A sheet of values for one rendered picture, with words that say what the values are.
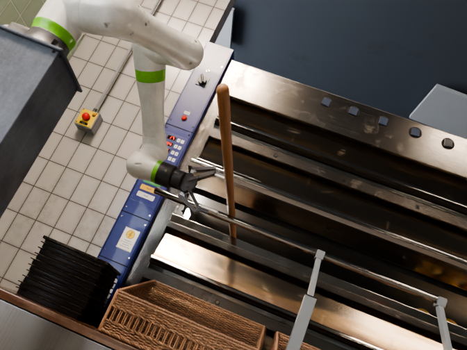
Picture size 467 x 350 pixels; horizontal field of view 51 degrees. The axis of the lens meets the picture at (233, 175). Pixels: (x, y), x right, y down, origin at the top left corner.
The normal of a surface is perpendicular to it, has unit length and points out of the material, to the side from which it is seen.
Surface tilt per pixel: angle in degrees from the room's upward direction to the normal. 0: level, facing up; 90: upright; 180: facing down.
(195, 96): 90
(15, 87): 90
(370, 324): 70
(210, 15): 90
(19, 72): 90
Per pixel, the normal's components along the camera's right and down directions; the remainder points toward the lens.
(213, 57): -0.01, -0.37
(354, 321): 0.12, -0.64
